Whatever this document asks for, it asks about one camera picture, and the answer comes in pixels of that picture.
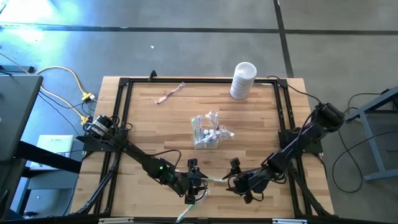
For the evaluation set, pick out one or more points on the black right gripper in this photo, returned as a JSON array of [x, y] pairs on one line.
[[252, 182]]

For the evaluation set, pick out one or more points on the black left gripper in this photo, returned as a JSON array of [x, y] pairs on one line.
[[186, 183]]

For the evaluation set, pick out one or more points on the green toothbrush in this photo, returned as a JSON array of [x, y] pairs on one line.
[[216, 179], [193, 121], [186, 214], [230, 134], [205, 143]]

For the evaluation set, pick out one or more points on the dark purple toothbrush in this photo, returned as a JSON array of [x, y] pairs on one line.
[[220, 126]]

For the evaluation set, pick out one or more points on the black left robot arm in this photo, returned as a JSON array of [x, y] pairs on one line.
[[140, 155]]

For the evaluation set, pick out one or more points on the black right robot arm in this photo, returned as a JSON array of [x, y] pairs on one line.
[[304, 140]]

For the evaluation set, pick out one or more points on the clear acrylic organizer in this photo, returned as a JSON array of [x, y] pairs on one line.
[[224, 141]]

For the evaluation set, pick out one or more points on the white cylindrical wipes canister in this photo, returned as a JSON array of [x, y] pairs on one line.
[[244, 81]]

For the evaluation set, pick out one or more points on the black clamp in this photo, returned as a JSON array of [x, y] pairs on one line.
[[152, 75]]

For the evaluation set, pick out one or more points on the grey metal table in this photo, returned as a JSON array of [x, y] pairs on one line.
[[370, 140]]

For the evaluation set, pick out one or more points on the white cardboard box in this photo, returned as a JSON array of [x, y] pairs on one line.
[[53, 143]]

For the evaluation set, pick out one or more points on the dark grey desk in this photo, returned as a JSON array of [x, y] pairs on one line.
[[18, 115]]

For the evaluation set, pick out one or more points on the silver aluminium bracket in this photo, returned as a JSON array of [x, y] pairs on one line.
[[115, 220], [289, 221]]

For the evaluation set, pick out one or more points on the black aluminium table frame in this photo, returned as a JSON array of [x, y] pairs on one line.
[[202, 80]]

